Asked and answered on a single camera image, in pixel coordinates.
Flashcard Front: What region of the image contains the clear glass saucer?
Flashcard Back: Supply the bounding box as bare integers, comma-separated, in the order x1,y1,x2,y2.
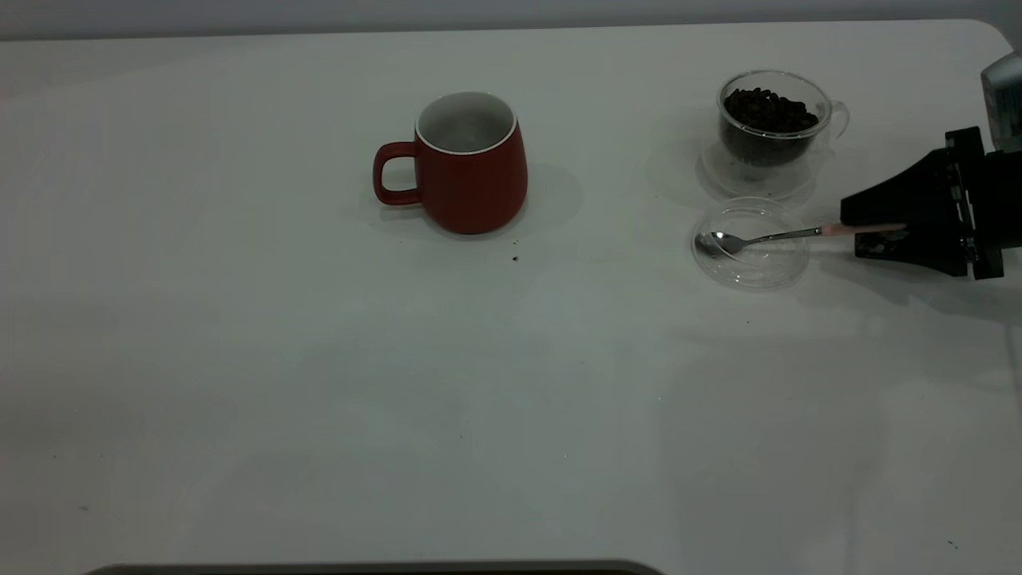
700,140,835,200

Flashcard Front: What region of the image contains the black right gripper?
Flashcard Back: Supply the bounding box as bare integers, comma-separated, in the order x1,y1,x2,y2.
840,126,1022,280

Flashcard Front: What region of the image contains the metal spoon with pink handle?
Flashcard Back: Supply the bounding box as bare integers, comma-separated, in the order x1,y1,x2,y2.
695,224,907,258

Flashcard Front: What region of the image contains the red ceramic mug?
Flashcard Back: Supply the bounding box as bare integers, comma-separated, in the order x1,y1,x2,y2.
373,91,529,236

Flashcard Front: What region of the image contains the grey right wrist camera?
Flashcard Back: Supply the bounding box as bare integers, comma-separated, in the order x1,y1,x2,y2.
980,52,1022,153

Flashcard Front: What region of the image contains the clear glass cup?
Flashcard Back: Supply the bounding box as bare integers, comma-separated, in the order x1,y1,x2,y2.
716,70,850,169

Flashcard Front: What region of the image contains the clear plastic lid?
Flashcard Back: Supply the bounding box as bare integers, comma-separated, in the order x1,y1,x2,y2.
691,198,811,290

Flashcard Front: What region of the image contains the coffee bean pile in glass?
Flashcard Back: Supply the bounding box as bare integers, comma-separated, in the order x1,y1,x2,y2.
721,88,821,167

